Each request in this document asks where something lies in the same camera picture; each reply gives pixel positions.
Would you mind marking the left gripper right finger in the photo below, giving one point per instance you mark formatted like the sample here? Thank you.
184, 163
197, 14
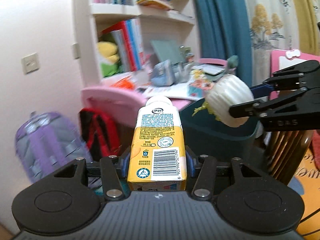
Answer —
201, 175

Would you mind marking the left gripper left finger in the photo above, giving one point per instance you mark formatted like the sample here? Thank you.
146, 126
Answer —
114, 188

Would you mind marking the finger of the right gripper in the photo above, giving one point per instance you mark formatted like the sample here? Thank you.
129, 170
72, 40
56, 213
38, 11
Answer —
262, 90

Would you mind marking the white foam fruit net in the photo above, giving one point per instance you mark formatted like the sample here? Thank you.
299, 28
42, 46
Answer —
226, 92

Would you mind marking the yellow milk carton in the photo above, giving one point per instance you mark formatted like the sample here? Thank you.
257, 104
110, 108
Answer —
157, 157

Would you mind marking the dark teal trash bin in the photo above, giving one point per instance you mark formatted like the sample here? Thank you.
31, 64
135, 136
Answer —
206, 135

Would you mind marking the pink white board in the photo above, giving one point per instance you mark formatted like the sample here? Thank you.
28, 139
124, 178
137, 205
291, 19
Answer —
281, 59

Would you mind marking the red black backpack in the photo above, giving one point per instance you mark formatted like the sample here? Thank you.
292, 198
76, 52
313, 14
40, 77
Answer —
100, 133

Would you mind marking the colourful picture book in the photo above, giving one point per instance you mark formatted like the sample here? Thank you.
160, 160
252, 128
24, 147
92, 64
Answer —
194, 89

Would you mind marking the patterned floor rug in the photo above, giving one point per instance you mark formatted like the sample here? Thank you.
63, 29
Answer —
306, 183

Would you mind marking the printed tree curtain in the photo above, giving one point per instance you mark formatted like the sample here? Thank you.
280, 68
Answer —
281, 24

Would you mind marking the blue curtain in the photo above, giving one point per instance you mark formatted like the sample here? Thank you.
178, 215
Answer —
224, 31

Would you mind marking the grey pencil case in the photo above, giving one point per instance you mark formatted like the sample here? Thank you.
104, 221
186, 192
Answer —
182, 72

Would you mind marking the purple grey backpack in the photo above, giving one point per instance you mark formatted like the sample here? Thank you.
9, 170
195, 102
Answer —
47, 142

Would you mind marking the pink desk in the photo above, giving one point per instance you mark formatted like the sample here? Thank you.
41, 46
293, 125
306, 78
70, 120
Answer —
119, 103

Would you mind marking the green tablet case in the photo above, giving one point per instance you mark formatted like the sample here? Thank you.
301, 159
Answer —
167, 50

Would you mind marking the blue pencil case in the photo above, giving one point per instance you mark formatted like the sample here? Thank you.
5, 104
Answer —
162, 74

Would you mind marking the orange tissue pack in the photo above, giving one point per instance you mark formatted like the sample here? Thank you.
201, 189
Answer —
124, 83

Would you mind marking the yellow green plush toy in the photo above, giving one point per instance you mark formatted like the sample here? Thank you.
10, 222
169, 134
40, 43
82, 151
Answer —
108, 58

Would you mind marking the row of books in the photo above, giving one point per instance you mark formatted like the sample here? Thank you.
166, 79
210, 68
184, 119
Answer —
133, 45

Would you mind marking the white bookshelf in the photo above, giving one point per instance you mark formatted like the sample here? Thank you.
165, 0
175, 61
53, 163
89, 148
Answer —
90, 19

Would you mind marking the green desk crank handle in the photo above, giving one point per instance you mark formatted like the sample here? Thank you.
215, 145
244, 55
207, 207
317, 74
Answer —
232, 64

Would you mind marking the white wall socket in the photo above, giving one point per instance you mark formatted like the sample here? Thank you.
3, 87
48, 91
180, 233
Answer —
30, 63

